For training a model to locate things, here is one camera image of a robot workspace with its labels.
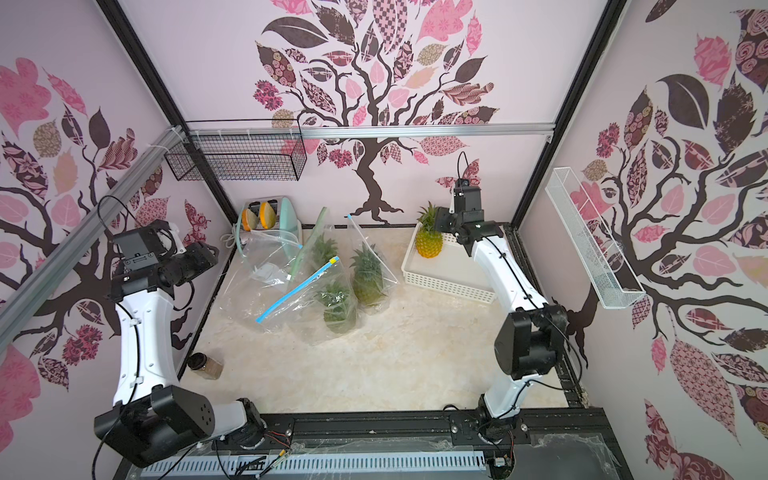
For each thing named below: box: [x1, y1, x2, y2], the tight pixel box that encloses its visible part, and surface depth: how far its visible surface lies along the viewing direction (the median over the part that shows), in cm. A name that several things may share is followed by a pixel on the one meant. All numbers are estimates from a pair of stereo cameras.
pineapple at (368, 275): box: [349, 242, 387, 306], surface depth 86 cm
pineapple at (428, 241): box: [415, 200, 443, 259], surface depth 105 cm
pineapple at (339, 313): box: [321, 280, 357, 334], surface depth 79 cm
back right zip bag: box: [347, 214, 400, 314], surface depth 87 cm
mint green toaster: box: [239, 196, 303, 259], surface depth 99 cm
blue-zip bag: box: [256, 256, 358, 345], surface depth 78 cm
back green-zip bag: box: [288, 207, 340, 284], surface depth 87 cm
